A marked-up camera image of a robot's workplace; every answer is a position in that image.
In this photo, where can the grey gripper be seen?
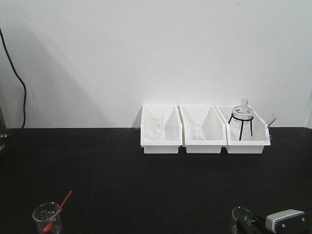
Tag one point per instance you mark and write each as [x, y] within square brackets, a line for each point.
[284, 222]

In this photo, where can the red plastic spoon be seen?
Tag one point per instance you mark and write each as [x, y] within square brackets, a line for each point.
[64, 202]

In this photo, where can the small glass beaker right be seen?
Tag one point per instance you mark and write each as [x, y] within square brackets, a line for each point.
[239, 213]

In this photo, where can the right white plastic bin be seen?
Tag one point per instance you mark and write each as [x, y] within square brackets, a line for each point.
[248, 144]

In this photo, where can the white plastic bin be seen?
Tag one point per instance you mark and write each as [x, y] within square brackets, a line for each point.
[215, 135]
[171, 138]
[248, 144]

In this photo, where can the middle white plastic bin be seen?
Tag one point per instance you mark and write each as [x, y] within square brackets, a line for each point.
[215, 135]

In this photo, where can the black metal tripod stand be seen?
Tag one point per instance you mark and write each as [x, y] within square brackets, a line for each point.
[242, 120]

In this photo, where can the round glass flask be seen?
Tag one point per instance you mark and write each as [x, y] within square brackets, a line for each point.
[243, 111]

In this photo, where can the clear beaker in middle bin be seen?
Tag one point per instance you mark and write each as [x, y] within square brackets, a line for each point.
[199, 126]

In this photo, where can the clear beaker in bin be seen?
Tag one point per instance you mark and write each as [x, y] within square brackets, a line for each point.
[154, 125]
[199, 126]

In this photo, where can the left white plastic bin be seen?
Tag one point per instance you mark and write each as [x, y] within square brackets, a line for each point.
[171, 138]

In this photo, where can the clear beaker in left bin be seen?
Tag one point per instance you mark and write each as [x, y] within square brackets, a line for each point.
[154, 125]

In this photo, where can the graduated glass beaker left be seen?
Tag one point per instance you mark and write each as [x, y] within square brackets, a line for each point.
[46, 218]

